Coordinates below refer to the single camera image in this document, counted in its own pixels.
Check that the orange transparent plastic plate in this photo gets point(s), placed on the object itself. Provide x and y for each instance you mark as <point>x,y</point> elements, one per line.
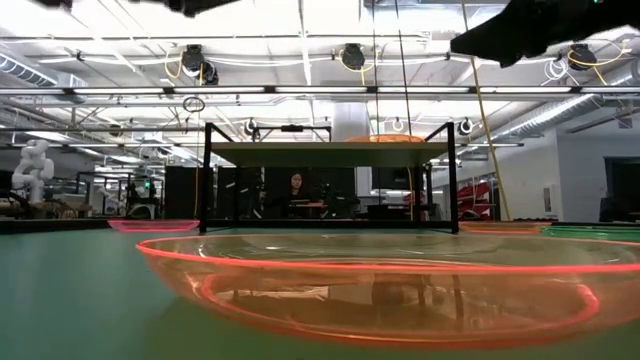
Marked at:
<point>500,228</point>
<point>385,138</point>
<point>350,300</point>

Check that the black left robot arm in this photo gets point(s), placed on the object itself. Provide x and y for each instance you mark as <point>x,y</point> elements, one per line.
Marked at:
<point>195,6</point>

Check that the green transparent plastic plate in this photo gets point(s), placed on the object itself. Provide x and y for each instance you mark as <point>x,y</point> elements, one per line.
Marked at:
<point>595,234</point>

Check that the red rack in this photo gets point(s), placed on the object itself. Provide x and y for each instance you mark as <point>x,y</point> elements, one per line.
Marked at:
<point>472,199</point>

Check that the silver ventilation duct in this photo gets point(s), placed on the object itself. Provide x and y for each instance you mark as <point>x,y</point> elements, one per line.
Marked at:
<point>25,72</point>
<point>560,116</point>

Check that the pink transparent plastic plate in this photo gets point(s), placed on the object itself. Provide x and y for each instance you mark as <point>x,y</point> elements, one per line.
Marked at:
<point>150,226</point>

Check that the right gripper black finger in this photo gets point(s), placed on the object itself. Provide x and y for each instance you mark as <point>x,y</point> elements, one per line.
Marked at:
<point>500,35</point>

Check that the long ceiling light bar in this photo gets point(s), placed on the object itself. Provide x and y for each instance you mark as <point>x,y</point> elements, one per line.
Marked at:
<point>320,90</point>

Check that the wooden shelf with black frame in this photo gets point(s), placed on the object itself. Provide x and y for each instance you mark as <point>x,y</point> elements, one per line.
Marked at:
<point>325,154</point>

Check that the green table mat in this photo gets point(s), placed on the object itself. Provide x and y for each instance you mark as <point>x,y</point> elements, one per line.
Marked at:
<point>75,300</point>

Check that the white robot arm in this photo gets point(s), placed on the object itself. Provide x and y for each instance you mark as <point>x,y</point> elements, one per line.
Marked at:
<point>31,170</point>

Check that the black gantry with camera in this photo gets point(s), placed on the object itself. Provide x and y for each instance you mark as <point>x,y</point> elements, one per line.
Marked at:
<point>292,128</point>

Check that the person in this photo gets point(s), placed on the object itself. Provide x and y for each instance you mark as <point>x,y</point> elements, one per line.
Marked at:
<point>296,192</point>

